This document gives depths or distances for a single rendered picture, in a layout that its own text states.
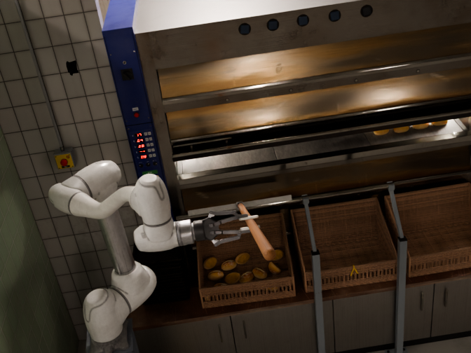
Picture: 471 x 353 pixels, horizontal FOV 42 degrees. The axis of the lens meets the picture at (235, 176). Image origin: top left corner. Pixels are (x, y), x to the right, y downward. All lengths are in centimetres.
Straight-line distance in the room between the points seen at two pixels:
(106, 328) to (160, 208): 94
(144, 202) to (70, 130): 153
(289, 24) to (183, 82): 64
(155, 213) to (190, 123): 146
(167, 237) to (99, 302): 77
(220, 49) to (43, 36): 91
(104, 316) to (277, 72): 158
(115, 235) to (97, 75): 100
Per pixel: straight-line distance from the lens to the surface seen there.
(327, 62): 346
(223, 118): 351
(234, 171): 368
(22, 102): 354
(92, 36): 333
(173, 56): 334
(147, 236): 217
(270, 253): 143
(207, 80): 340
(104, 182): 264
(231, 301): 364
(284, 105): 353
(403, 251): 350
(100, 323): 288
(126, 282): 291
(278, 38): 336
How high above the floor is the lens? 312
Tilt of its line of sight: 32 degrees down
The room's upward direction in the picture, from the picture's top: 8 degrees counter-clockwise
